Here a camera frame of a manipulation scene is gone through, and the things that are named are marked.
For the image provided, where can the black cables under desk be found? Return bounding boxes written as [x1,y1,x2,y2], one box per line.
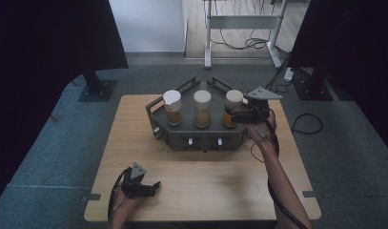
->
[210,0,291,52]

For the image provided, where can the right hand-held gripper cable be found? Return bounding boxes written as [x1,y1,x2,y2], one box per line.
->
[250,104,310,229]

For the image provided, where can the looped black floor cable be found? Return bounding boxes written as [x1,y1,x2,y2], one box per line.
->
[291,113,324,135]

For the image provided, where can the grey-lidded jar pale contents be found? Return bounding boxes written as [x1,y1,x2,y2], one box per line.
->
[193,90,213,129]

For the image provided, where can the grey-lidded jar orange contents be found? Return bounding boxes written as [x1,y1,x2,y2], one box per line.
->
[221,89,245,129]

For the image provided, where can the hand-held gripper cable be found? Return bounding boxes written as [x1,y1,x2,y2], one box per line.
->
[250,104,310,229]
[107,166,133,223]

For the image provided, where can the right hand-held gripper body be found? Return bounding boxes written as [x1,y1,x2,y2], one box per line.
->
[242,86,283,124]

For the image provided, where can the white desk frame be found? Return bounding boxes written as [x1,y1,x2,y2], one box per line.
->
[203,0,288,70]

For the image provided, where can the person's right hand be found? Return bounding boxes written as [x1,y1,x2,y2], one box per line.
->
[245,111,277,149]

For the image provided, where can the white-lidded glass jar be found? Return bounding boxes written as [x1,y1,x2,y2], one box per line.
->
[162,90,184,126]

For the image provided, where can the white power strip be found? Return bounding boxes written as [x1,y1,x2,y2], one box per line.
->
[283,67,295,82]

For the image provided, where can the left hand-held gripper cable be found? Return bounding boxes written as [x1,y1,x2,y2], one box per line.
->
[107,166,133,223]

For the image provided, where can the black curtain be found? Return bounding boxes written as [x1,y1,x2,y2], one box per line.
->
[0,0,129,211]
[288,0,388,160]

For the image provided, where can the person's left hand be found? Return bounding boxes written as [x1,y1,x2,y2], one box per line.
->
[110,190,142,214]

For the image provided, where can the black stand base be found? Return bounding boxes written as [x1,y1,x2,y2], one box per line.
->
[77,70,118,103]
[293,67,334,102]

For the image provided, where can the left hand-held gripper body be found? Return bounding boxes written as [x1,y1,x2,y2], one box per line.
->
[121,162,152,198]

